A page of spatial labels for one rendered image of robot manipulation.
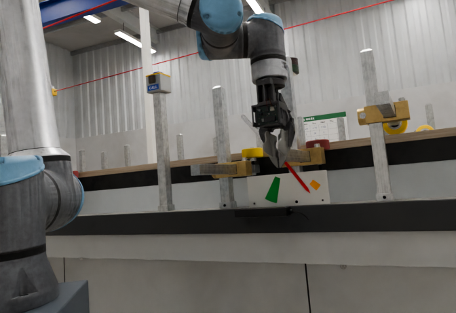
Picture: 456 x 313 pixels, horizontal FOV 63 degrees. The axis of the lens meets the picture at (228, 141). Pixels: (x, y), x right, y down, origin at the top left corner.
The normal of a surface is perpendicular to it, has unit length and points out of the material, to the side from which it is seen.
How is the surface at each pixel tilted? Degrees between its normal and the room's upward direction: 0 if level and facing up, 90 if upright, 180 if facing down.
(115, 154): 90
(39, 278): 70
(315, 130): 90
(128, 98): 90
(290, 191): 90
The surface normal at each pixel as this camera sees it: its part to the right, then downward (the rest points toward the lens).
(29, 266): 0.80, -0.46
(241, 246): -0.46, -0.06
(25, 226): 0.87, -0.12
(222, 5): 0.13, -0.08
